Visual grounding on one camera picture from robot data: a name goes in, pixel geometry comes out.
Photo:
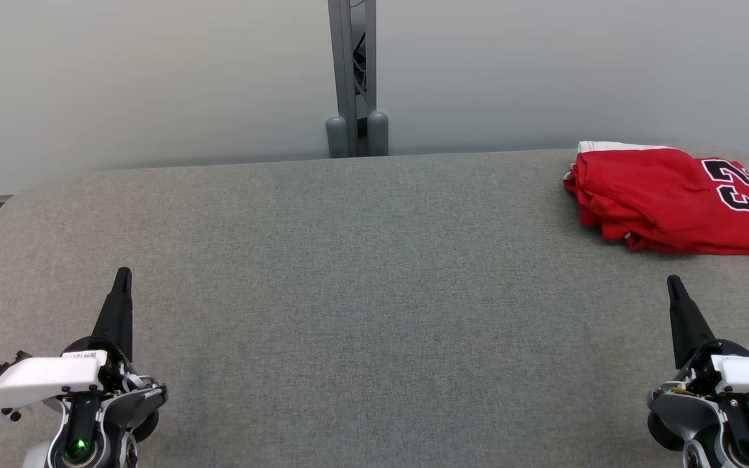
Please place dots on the red white numbered t-shirt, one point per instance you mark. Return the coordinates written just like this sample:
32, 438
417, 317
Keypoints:
738, 221

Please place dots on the grey metal partition post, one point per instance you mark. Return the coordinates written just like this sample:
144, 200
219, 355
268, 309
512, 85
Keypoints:
352, 78

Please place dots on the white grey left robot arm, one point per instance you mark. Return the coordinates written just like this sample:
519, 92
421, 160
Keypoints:
78, 437

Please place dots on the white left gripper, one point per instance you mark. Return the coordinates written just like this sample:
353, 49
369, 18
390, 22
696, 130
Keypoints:
43, 380

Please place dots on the red white jersey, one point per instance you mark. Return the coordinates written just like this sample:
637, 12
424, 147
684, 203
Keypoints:
634, 188

